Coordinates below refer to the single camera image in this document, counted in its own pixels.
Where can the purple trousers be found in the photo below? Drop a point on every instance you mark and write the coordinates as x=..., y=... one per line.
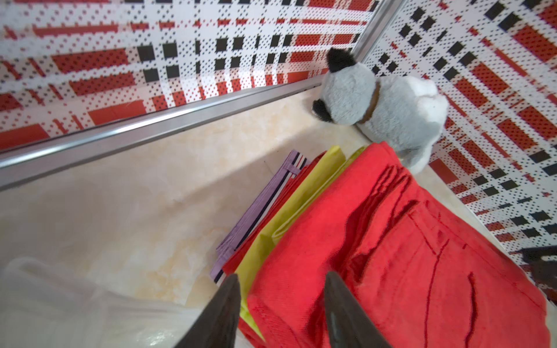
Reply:
x=291, y=167

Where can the grey white plush toy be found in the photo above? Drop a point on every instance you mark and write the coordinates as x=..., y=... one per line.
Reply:
x=406, y=112

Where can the lime green trousers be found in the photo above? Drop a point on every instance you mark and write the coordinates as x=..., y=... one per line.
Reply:
x=287, y=217

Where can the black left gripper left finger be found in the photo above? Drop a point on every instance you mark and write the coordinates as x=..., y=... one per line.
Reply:
x=218, y=322

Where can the clear plastic vacuum bag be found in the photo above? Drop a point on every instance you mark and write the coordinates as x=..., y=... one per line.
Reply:
x=42, y=306

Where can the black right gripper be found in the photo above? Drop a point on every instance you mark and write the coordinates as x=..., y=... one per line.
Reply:
x=543, y=271

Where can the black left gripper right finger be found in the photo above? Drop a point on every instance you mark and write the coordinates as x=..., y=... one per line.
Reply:
x=347, y=323

